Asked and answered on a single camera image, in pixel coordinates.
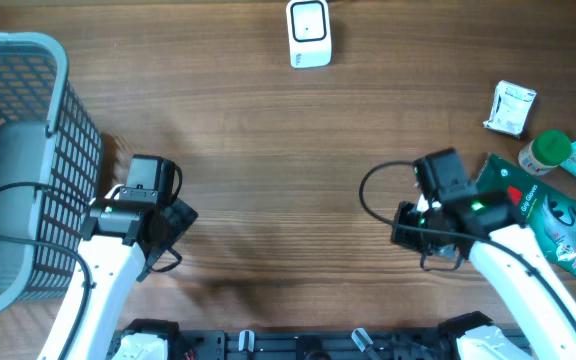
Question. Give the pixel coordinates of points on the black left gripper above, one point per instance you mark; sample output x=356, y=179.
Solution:
x=182, y=217

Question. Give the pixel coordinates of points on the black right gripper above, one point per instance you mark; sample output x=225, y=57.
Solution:
x=407, y=237

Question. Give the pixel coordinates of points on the green lid Knorr jar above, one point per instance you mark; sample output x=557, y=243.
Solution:
x=545, y=153

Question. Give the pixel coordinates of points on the green gloves package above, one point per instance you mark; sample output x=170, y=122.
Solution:
x=550, y=214

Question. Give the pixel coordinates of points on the white small packet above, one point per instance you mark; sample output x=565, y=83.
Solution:
x=510, y=108

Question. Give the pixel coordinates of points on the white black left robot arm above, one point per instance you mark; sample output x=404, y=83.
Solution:
x=123, y=235

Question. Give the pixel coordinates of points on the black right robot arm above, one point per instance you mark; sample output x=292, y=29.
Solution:
x=488, y=230

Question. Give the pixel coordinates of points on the white barcode scanner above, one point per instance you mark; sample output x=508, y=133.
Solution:
x=309, y=33

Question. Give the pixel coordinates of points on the grey plastic basket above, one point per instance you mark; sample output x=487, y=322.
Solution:
x=50, y=162

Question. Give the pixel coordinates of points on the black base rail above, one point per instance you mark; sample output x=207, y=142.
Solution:
x=318, y=345

